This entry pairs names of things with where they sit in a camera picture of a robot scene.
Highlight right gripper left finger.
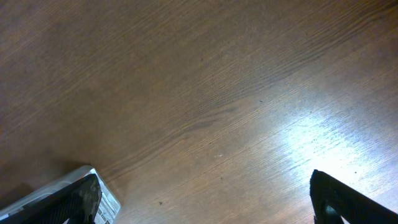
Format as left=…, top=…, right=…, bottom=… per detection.
left=1, top=174, right=101, bottom=224

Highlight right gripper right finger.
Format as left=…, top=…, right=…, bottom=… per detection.
left=310, top=169, right=397, bottom=224

